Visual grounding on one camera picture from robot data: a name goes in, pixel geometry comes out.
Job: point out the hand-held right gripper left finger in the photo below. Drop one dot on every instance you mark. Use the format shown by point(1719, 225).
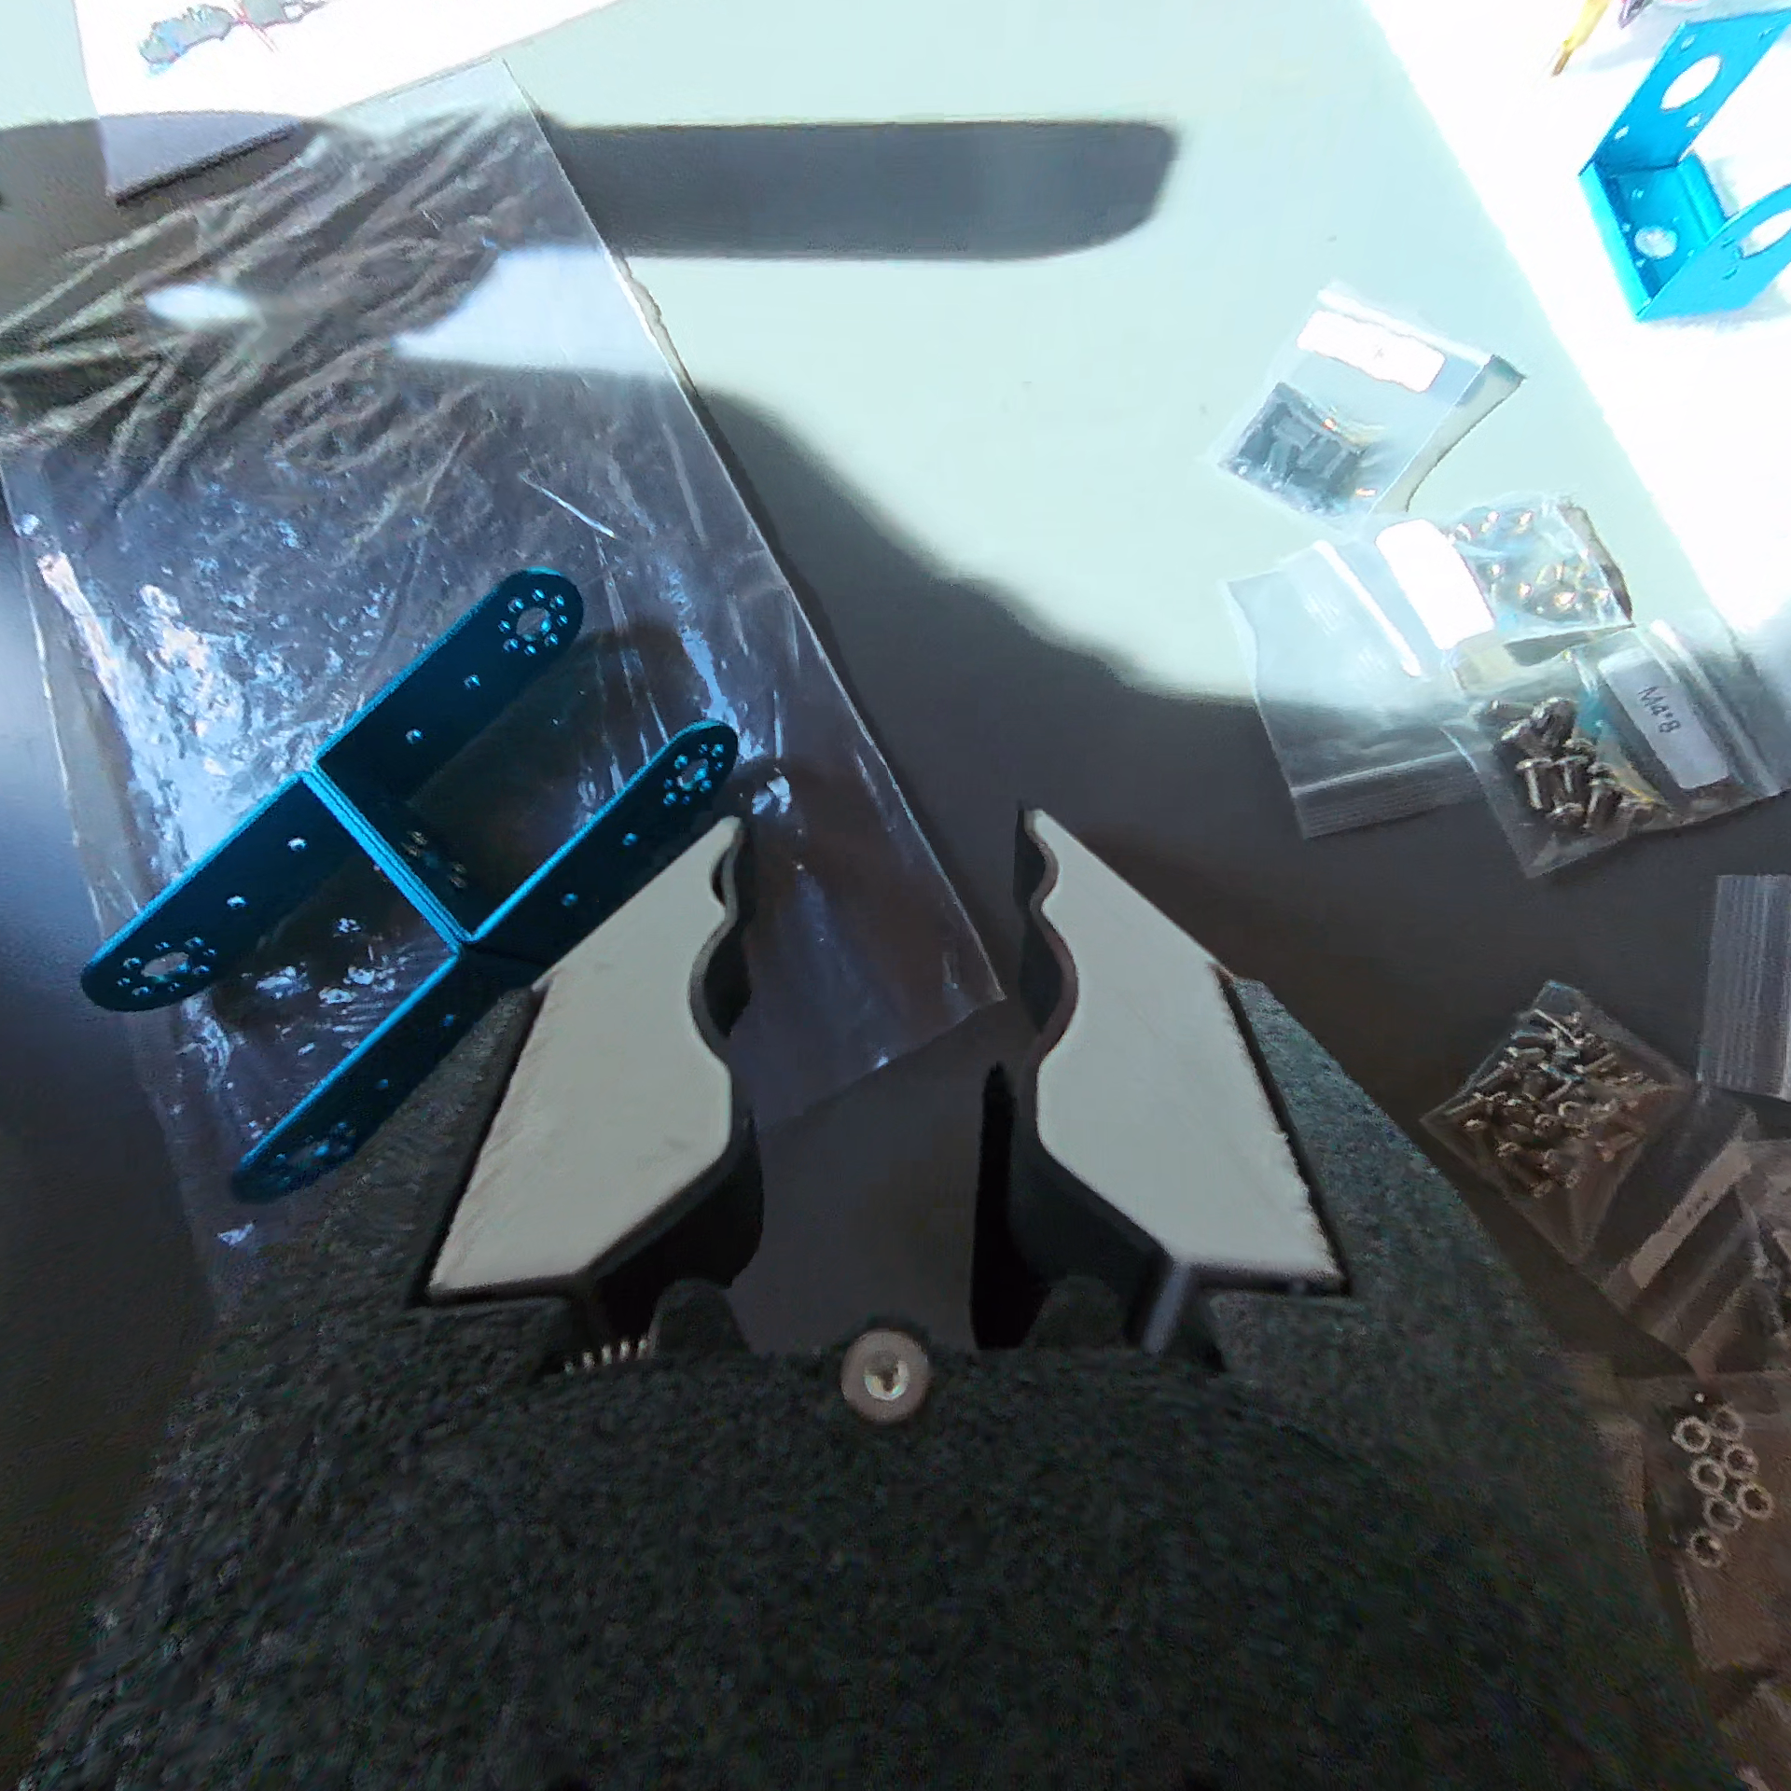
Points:
point(601, 1107)

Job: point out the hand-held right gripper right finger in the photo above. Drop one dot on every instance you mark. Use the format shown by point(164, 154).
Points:
point(1175, 1107)

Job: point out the blue metal bracket assembly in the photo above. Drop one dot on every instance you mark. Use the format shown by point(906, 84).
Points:
point(406, 841)

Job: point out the clear plastic bag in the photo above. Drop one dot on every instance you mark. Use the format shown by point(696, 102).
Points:
point(337, 422)

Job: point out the printed instruction manual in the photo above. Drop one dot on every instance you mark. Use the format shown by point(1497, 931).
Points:
point(251, 57)

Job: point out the brass standoff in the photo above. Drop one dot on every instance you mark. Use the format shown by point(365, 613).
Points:
point(1582, 28)

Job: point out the small blue metal bracket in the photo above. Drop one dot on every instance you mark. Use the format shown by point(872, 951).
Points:
point(1681, 183)

